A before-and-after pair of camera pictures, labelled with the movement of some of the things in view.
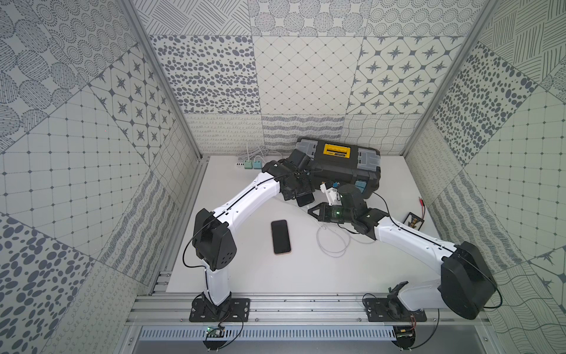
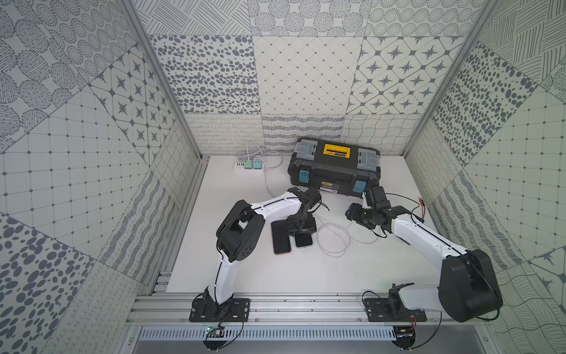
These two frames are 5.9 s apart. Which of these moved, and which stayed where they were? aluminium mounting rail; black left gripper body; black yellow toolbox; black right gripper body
Moved: black left gripper body; black right gripper body
Stayed: aluminium mounting rail; black yellow toolbox
